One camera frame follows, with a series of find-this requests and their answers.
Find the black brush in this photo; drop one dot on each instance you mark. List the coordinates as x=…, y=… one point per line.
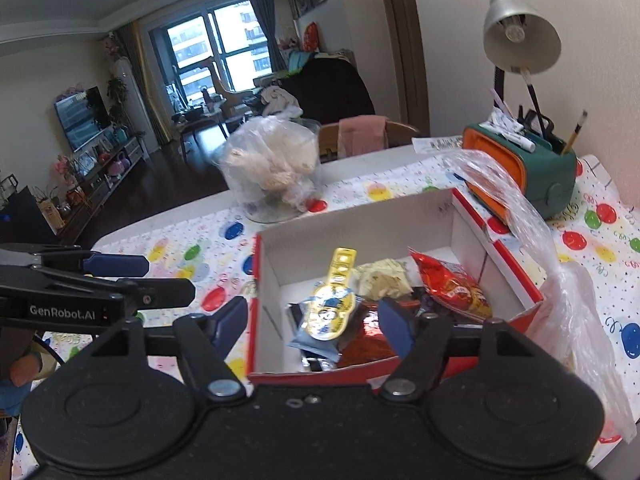
x=532, y=95

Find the white standing air conditioner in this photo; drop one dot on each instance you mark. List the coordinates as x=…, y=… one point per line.
x=127, y=95

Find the red chip packet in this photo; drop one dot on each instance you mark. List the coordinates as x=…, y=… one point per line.
x=450, y=285

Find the orange green storage container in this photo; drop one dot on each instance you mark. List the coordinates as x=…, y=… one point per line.
x=545, y=180

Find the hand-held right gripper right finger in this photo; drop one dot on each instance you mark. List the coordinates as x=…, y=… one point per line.
x=397, y=325

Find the red cardboard box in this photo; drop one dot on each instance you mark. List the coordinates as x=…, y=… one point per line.
x=465, y=240

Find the bamboo brush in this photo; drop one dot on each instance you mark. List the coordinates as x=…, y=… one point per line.
x=575, y=132

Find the large window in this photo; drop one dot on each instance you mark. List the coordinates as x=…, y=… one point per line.
x=215, y=45

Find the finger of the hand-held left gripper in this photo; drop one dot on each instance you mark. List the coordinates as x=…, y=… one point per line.
x=115, y=265
x=160, y=294

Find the blue snack packet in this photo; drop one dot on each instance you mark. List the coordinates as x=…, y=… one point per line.
x=315, y=342

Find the balloon print tablecloth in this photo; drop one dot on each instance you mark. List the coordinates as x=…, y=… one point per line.
x=590, y=260

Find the pink cloth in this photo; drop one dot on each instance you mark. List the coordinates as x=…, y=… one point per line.
x=362, y=135

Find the wooden chair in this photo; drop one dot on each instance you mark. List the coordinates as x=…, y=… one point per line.
x=400, y=135

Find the wooden door frame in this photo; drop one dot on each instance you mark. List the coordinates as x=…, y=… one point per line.
x=400, y=35

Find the person's left hand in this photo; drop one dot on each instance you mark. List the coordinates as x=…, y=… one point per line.
x=25, y=370

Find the clear plastic bag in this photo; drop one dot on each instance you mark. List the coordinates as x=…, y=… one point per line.
x=575, y=320

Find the wooden coffee table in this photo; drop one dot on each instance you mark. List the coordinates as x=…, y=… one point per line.
x=205, y=122

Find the yellow grey curtain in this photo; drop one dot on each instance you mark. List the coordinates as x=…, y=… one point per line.
x=145, y=85

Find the clear plastic bowl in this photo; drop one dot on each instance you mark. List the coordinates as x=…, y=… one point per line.
x=270, y=210

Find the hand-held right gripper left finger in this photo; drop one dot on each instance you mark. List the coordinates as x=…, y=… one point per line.
x=230, y=320

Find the pale yellow snack packet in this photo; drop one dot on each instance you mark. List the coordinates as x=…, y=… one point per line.
x=380, y=277

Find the brown foil snack packet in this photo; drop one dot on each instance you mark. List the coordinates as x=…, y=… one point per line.
x=367, y=335

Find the grey television cabinet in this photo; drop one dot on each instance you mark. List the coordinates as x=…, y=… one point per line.
x=110, y=170

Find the long yellow snack packet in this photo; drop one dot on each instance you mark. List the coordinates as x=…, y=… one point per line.
x=332, y=305

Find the silver black snack packet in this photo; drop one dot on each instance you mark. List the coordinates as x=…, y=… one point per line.
x=312, y=362

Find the dark sofa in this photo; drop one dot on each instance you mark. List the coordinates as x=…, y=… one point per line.
x=335, y=85

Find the television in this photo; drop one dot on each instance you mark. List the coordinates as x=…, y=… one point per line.
x=82, y=117

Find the white printed paper packet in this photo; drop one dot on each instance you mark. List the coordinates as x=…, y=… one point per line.
x=437, y=144

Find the silver desk lamp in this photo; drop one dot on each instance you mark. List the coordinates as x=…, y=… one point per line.
x=520, y=30

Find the white marker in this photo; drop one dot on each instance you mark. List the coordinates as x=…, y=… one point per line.
x=515, y=141

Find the dark cabinet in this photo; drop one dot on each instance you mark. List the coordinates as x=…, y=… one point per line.
x=25, y=215

